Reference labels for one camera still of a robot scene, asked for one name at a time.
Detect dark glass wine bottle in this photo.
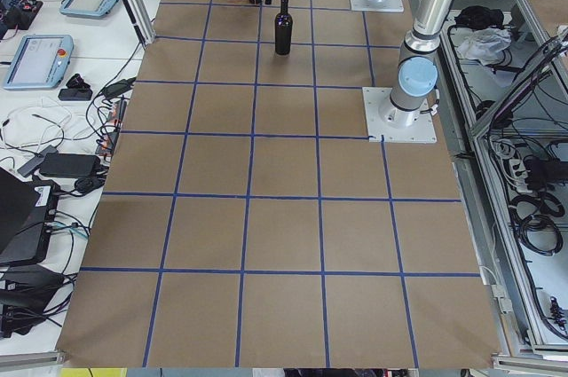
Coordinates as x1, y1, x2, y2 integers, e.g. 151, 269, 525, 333
274, 0, 293, 56

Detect white crumpled cloth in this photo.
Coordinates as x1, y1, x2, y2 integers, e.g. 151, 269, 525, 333
456, 27, 511, 65

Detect blue teach pendant near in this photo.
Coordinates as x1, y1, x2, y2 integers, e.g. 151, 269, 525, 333
3, 35, 75, 90

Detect black power adapter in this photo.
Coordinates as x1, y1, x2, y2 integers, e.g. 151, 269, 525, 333
39, 153, 100, 178

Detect black laptop computer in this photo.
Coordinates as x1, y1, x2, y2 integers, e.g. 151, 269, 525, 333
1, 169, 59, 267

